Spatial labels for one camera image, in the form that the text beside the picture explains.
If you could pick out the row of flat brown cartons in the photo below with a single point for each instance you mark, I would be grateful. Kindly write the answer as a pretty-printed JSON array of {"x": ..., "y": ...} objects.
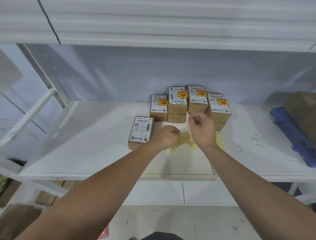
[{"x": 44, "y": 197}]

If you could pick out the person's dark clothing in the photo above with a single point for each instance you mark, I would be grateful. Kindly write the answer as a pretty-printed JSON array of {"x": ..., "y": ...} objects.
[{"x": 161, "y": 236}]

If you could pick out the green plastic bag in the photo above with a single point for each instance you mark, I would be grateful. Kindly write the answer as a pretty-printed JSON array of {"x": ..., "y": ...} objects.
[{"x": 3, "y": 184}]

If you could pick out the small brown cardboard box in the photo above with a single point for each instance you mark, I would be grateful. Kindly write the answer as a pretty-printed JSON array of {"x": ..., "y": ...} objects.
[
  {"x": 221, "y": 117},
  {"x": 158, "y": 116},
  {"x": 197, "y": 107},
  {"x": 176, "y": 108},
  {"x": 220, "y": 126},
  {"x": 176, "y": 118},
  {"x": 139, "y": 128}
]

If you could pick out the person's left forearm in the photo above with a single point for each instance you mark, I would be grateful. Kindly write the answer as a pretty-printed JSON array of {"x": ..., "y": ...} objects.
[{"x": 86, "y": 200}]

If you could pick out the person's right hand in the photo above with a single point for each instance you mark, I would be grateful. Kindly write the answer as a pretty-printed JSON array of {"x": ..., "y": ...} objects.
[{"x": 203, "y": 133}]

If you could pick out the blue plastic pallet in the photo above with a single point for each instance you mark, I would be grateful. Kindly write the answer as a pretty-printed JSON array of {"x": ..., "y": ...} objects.
[{"x": 288, "y": 128}]

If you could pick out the blue plastic crate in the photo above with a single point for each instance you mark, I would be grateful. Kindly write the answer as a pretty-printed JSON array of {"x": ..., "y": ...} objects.
[{"x": 284, "y": 188}]

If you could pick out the yellow red square sticker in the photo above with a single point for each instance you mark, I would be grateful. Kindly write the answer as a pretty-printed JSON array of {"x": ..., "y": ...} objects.
[
  {"x": 223, "y": 102},
  {"x": 182, "y": 94},
  {"x": 163, "y": 102},
  {"x": 201, "y": 93}
]

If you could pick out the yellow red sticker strip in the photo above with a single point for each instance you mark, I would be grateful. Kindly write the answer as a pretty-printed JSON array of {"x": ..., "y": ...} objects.
[
  {"x": 220, "y": 142},
  {"x": 184, "y": 141}
]

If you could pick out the pink paper scrap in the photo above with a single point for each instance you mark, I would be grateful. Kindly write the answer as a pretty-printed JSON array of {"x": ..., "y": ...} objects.
[{"x": 105, "y": 233}]

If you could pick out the white metal shelf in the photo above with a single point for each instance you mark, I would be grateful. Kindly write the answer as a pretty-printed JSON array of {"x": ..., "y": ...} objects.
[{"x": 86, "y": 138}]

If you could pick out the white flat panel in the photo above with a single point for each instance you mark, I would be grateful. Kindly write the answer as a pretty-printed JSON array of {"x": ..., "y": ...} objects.
[{"x": 8, "y": 69}]

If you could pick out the open brown carton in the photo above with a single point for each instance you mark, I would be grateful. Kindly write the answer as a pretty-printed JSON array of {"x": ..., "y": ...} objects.
[{"x": 11, "y": 195}]

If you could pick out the person's left hand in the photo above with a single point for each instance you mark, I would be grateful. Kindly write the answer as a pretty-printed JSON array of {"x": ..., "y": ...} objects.
[{"x": 166, "y": 137}]

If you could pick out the large brown carton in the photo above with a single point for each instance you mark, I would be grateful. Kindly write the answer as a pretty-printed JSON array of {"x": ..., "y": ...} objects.
[{"x": 303, "y": 113}]

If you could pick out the person's right forearm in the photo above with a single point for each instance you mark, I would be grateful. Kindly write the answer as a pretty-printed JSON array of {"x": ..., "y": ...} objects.
[{"x": 259, "y": 195}]

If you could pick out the flat brown carton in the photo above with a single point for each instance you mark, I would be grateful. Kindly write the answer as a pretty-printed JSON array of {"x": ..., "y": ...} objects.
[{"x": 17, "y": 220}]

